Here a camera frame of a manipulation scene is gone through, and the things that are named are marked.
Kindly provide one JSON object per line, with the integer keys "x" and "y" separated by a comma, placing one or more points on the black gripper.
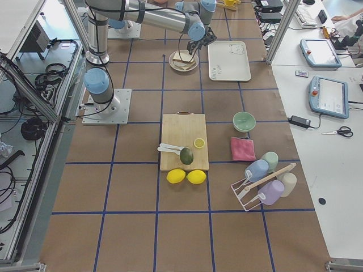
{"x": 197, "y": 44}

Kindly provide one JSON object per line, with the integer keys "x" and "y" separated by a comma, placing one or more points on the round cream plate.
{"x": 175, "y": 68}

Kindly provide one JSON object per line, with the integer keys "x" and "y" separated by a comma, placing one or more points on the white bread slice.
{"x": 182, "y": 58}

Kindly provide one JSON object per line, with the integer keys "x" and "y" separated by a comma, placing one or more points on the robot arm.
{"x": 190, "y": 19}
{"x": 123, "y": 26}

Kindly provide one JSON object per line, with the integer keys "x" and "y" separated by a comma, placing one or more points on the bread slice under egg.
{"x": 185, "y": 66}

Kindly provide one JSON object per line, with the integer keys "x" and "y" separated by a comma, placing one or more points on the cream bear serving tray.
{"x": 228, "y": 61}

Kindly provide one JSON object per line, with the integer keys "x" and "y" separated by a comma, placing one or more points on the wooden mug rack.
{"x": 222, "y": 4}

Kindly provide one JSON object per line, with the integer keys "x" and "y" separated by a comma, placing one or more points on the yellow mug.
{"x": 232, "y": 3}

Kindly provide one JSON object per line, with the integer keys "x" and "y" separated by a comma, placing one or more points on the wooden cutting board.
{"x": 182, "y": 130}

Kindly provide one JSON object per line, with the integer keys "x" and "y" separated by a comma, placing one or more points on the green bowl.
{"x": 244, "y": 122}

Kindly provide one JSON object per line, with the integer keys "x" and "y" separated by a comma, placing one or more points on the lemon half slice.
{"x": 199, "y": 143}

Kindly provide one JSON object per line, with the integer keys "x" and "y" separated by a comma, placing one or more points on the avocado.
{"x": 186, "y": 156}

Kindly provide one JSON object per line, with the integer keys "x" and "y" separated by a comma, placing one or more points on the pink cloth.
{"x": 242, "y": 149}

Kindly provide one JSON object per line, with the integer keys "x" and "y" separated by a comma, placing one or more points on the far teach pendant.
{"x": 320, "y": 53}

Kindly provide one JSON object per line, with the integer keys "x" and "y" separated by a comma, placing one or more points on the teach pendant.
{"x": 320, "y": 53}
{"x": 329, "y": 96}

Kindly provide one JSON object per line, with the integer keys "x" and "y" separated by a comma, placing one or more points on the right yellow lemon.
{"x": 196, "y": 176}

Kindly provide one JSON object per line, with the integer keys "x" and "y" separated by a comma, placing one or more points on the yellow lemon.
{"x": 176, "y": 176}
{"x": 196, "y": 176}

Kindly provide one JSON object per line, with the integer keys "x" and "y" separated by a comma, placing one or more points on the left yellow lemon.
{"x": 176, "y": 176}

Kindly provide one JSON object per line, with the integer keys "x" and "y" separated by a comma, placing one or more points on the black power adapter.
{"x": 299, "y": 121}

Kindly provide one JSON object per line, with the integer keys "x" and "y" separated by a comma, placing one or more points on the green cup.
{"x": 272, "y": 159}

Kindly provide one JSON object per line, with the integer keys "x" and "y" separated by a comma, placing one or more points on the blue cup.
{"x": 256, "y": 171}

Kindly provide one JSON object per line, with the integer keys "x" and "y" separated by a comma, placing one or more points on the near teach pendant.
{"x": 329, "y": 96}

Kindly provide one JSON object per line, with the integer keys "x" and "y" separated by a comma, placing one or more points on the wooden rolling pin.
{"x": 272, "y": 175}

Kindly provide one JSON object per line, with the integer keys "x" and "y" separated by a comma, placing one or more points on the cream cup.
{"x": 289, "y": 181}

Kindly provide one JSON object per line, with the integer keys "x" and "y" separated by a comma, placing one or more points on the purple cup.
{"x": 271, "y": 192}

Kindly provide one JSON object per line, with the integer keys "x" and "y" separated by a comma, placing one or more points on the black scissors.
{"x": 343, "y": 131}

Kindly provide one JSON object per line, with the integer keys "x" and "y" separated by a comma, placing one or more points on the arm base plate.
{"x": 116, "y": 113}
{"x": 133, "y": 34}

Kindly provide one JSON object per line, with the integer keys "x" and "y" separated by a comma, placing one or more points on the white wire cup rack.
{"x": 246, "y": 195}

